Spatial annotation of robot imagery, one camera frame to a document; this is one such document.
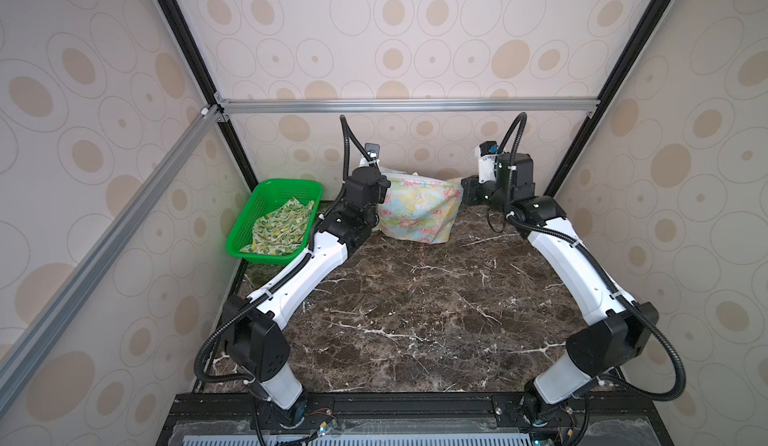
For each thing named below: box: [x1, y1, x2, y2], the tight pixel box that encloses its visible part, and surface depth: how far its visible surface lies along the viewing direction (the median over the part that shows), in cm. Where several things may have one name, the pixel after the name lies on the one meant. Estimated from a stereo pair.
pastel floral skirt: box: [373, 170, 464, 244], surface depth 87 cm
